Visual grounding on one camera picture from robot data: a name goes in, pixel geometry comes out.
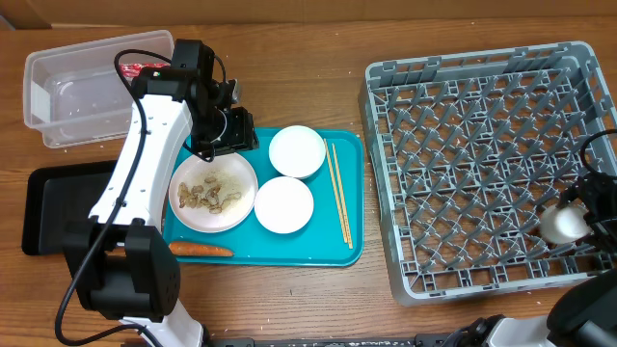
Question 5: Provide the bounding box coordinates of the small white cup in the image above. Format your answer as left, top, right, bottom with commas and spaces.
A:
539, 204, 592, 245

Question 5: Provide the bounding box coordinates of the red snack wrapper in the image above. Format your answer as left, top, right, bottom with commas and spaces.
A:
120, 63, 168, 80

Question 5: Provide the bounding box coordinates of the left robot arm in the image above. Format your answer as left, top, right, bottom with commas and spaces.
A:
63, 40, 259, 346

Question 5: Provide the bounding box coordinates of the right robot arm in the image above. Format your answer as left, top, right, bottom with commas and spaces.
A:
443, 173, 616, 346

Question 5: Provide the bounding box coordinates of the grey dishwasher rack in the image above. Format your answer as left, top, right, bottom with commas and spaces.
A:
359, 41, 616, 306

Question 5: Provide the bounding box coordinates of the peanut shells and rice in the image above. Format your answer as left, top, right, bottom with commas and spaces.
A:
177, 171, 243, 215

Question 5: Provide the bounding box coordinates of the white plate with food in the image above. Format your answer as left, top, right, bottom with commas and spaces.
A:
168, 153, 258, 233

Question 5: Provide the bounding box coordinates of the white bowl upper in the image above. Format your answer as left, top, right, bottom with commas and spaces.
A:
268, 125, 326, 179

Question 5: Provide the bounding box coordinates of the white bowl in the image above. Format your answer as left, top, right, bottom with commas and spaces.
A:
268, 125, 326, 179
254, 176, 314, 234

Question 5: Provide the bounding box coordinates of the white bowl middle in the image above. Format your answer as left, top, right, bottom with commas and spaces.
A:
254, 176, 314, 234

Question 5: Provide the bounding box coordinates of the left wooden chopstick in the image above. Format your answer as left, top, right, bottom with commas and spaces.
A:
323, 139, 352, 249

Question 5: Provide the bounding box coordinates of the wooden chopstick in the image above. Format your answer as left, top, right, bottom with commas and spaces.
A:
332, 143, 353, 249
323, 139, 352, 249

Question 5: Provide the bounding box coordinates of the teal serving tray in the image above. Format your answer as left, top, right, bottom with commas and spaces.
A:
163, 129, 364, 267

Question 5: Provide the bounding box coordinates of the right wooden chopstick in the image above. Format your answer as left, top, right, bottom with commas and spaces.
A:
332, 143, 353, 249

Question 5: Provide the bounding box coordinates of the orange carrot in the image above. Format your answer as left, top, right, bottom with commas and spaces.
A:
169, 241, 234, 257

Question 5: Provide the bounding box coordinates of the clear plastic bin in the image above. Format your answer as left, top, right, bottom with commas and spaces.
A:
23, 30, 174, 148

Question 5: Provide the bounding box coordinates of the black plastic bin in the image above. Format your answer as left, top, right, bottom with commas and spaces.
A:
21, 160, 116, 255

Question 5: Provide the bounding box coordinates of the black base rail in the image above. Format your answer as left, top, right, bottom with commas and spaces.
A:
206, 333, 457, 347

